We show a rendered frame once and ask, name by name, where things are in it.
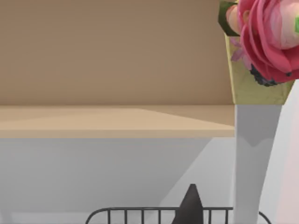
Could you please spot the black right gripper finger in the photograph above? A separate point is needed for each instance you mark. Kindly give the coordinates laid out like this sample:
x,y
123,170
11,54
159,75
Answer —
x,y
191,207

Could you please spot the white vase with pink flowers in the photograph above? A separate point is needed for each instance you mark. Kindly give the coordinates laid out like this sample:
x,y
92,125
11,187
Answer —
x,y
254,130

